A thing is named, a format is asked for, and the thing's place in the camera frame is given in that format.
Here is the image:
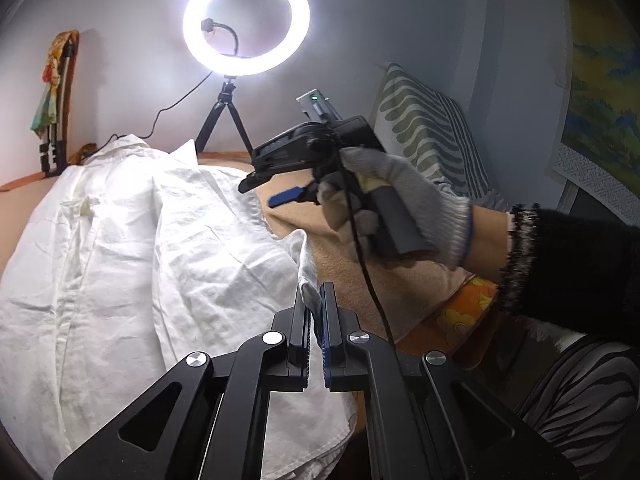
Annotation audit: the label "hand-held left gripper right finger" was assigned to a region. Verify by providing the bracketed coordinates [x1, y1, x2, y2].
[320, 282, 576, 480]

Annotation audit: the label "white ring light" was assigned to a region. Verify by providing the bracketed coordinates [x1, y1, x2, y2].
[182, 0, 311, 77]

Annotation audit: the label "black ring light cable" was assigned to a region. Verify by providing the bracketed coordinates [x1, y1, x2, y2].
[90, 71, 213, 153]

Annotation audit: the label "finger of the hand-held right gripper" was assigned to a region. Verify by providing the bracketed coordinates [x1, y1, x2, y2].
[268, 182, 323, 209]
[238, 167, 311, 194]

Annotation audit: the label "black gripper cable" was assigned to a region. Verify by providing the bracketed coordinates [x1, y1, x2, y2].
[339, 150, 397, 346]

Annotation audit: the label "colourful scarf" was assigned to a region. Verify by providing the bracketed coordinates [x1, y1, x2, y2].
[30, 30, 80, 136]

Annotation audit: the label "zebra striped pants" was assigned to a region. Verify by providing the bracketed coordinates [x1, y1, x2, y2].
[517, 335, 640, 480]

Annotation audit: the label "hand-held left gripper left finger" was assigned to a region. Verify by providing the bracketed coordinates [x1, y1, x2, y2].
[52, 285, 313, 480]

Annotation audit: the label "green patterned pillow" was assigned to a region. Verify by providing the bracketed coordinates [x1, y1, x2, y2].
[372, 62, 511, 211]

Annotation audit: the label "folded grey tripod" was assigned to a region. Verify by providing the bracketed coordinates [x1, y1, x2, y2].
[39, 35, 80, 177]

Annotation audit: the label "black mini tripod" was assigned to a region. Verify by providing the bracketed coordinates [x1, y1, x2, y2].
[195, 76, 253, 158]

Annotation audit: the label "person's right forearm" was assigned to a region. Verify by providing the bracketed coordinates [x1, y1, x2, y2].
[457, 202, 640, 341]

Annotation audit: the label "yellow patterned cloth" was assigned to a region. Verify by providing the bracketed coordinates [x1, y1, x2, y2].
[70, 144, 98, 166]

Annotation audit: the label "person's right hand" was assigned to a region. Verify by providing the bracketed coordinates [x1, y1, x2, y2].
[317, 147, 473, 271]

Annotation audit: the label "white shirt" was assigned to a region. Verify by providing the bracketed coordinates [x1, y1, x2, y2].
[0, 134, 358, 480]

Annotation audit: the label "landscape wall picture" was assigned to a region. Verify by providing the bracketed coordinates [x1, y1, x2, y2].
[547, 0, 640, 226]

